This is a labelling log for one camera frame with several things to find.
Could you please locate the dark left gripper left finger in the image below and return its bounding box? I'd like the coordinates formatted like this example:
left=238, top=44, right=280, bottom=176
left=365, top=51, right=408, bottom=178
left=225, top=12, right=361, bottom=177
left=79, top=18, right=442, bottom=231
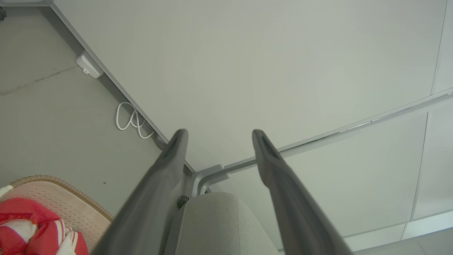
left=91, top=129, right=189, bottom=255

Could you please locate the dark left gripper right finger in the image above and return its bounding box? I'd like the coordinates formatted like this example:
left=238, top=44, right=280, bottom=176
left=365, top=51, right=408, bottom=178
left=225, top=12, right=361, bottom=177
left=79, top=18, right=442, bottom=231
left=252, top=129, right=354, bottom=255

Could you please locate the red shorts white stripe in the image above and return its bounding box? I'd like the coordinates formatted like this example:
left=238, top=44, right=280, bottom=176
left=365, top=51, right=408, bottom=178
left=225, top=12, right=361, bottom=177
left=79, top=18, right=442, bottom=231
left=0, top=219, right=89, bottom=255

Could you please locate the beige perforated laundry basket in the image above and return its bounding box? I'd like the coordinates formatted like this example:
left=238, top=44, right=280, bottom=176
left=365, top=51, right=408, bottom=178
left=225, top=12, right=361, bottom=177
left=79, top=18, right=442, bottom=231
left=0, top=175, right=114, bottom=255

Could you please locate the white power strip box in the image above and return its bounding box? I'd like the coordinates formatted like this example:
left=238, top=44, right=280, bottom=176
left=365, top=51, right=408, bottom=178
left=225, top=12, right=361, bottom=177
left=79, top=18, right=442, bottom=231
left=76, top=51, right=104, bottom=79

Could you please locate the grey metal partition frame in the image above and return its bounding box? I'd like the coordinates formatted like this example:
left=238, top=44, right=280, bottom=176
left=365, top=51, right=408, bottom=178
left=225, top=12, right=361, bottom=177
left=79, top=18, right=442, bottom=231
left=191, top=90, right=453, bottom=197

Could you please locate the white coiled power cable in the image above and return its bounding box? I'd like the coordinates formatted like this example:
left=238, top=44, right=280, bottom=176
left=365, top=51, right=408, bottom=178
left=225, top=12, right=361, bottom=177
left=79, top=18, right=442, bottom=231
left=116, top=102, right=155, bottom=139

